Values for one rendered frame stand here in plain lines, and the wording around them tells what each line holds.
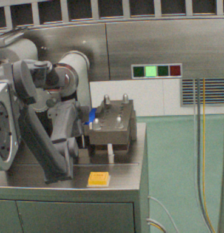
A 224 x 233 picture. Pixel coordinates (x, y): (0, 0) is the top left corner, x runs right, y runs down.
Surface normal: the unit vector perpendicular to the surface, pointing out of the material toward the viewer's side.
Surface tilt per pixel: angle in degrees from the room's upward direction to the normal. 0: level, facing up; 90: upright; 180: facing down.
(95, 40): 90
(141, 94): 90
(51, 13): 90
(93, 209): 90
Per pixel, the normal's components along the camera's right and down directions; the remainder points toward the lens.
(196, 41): -0.12, 0.36
